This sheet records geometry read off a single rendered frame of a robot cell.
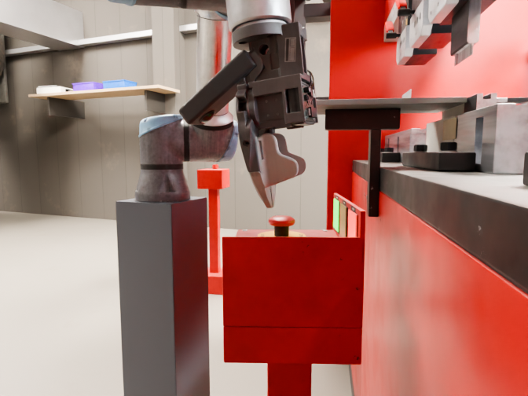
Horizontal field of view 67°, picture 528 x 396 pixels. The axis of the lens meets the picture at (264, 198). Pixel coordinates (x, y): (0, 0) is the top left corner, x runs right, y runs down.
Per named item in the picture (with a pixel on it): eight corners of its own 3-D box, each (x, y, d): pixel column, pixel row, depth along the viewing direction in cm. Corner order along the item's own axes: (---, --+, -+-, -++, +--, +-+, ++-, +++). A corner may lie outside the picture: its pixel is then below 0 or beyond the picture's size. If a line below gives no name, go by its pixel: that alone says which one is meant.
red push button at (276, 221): (268, 236, 61) (268, 214, 61) (294, 237, 61) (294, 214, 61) (268, 243, 57) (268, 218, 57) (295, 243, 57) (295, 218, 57)
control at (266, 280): (238, 300, 66) (237, 192, 64) (335, 301, 66) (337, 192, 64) (223, 363, 46) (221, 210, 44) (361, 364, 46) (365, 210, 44)
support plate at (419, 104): (316, 115, 90) (316, 110, 90) (438, 112, 86) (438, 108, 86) (313, 105, 73) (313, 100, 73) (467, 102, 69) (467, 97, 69)
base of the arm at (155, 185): (122, 200, 108) (121, 163, 106) (157, 195, 121) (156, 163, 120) (170, 203, 102) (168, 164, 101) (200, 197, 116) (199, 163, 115)
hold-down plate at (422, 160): (401, 165, 91) (402, 152, 90) (427, 165, 90) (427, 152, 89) (438, 171, 61) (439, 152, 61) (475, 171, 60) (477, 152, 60)
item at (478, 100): (441, 121, 85) (441, 107, 84) (456, 121, 84) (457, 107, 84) (476, 111, 65) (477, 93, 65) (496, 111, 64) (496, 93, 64)
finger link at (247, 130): (255, 172, 46) (246, 94, 45) (243, 174, 46) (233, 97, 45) (269, 169, 50) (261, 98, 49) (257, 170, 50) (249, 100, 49)
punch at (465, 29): (449, 66, 81) (452, 17, 80) (460, 66, 81) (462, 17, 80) (466, 54, 71) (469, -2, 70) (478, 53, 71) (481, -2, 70)
